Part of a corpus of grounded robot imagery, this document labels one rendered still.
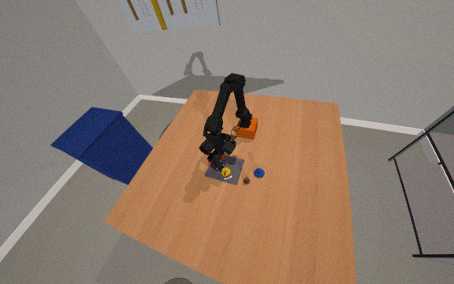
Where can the blue gear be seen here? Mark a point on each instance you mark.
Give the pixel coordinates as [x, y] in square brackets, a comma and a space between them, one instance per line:
[259, 173]

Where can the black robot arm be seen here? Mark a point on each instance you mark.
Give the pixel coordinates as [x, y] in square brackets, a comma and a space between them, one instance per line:
[232, 83]

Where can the yellow gear with black stripe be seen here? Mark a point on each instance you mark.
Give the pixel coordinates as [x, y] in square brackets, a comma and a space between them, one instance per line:
[227, 173]

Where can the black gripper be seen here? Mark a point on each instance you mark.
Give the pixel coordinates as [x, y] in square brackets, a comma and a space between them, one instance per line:
[217, 154]

